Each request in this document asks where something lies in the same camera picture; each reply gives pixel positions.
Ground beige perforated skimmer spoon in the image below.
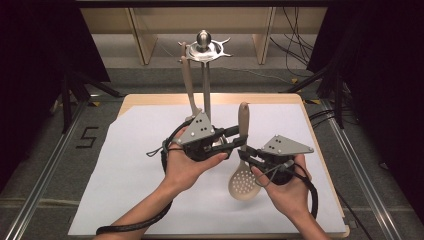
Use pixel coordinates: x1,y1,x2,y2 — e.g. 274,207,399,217
227,101,263,202

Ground black stand legs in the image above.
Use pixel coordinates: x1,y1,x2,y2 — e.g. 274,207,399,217
279,64,348,130
59,70,125,135

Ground hanging black cables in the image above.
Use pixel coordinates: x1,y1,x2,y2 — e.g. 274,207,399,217
269,7,322,78

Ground black floor cables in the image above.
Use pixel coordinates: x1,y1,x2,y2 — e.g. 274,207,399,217
308,107,338,130

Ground thin white floor cable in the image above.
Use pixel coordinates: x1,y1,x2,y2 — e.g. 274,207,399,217
211,64,295,85

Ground white table sheet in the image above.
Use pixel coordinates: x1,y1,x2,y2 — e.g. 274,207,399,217
68,103,348,236

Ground dark curtain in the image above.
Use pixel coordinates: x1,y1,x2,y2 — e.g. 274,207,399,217
305,0,424,229
0,0,111,194

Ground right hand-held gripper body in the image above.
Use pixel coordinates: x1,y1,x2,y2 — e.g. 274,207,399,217
256,134,315,186

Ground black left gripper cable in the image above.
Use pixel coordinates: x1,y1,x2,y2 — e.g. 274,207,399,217
95,119,195,236

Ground person's right hand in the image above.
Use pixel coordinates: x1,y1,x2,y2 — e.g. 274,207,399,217
251,153,313,222

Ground metal utensil stand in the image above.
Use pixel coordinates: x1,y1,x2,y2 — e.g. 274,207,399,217
178,29,233,148

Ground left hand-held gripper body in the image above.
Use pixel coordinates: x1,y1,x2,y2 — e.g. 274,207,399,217
174,111,231,163

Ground aluminium floor rail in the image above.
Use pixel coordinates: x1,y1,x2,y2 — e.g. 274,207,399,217
320,98,405,240
3,99,90,240

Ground black floor cable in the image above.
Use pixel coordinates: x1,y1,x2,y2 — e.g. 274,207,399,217
334,189,375,240

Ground wooden shelf unit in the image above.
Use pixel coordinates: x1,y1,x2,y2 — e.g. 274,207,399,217
78,7,328,66

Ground person's left hand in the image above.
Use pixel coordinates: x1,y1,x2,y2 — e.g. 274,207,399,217
163,126,230,195

